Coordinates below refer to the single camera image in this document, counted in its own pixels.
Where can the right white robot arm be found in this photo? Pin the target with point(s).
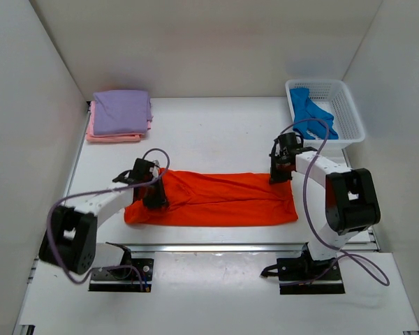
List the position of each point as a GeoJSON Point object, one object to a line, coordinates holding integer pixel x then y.
{"type": "Point", "coordinates": [351, 204]}

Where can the white plastic mesh basket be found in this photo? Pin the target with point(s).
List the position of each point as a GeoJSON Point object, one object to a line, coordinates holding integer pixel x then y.
{"type": "Point", "coordinates": [324, 106]}

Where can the orange t shirt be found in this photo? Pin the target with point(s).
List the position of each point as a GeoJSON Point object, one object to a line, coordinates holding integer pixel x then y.
{"type": "Point", "coordinates": [218, 200]}

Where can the folded pink t shirt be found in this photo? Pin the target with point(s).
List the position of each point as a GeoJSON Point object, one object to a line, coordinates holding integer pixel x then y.
{"type": "Point", "coordinates": [107, 139]}

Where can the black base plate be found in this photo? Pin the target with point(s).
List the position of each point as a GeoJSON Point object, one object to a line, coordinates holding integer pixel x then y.
{"type": "Point", "coordinates": [298, 276]}
{"type": "Point", "coordinates": [122, 274]}

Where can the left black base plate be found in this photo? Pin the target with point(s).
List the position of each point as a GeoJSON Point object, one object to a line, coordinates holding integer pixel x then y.
{"type": "Point", "coordinates": [122, 274]}

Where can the blue t shirt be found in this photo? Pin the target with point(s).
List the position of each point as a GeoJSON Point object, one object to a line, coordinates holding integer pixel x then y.
{"type": "Point", "coordinates": [310, 121]}

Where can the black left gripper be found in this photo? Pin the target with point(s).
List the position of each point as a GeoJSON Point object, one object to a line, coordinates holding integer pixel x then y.
{"type": "Point", "coordinates": [155, 195]}

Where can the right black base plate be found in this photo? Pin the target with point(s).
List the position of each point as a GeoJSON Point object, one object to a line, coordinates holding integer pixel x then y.
{"type": "Point", "coordinates": [298, 276]}

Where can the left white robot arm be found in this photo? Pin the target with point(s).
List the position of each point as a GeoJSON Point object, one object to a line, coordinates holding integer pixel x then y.
{"type": "Point", "coordinates": [70, 239]}

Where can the folded purple t shirt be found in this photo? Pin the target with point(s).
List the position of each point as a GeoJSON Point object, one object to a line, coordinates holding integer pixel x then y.
{"type": "Point", "coordinates": [121, 112]}

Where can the aluminium table edge rail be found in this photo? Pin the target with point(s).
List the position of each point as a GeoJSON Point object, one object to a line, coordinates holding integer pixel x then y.
{"type": "Point", "coordinates": [213, 248]}

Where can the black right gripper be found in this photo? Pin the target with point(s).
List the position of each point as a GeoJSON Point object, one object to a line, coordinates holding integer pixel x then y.
{"type": "Point", "coordinates": [279, 171]}

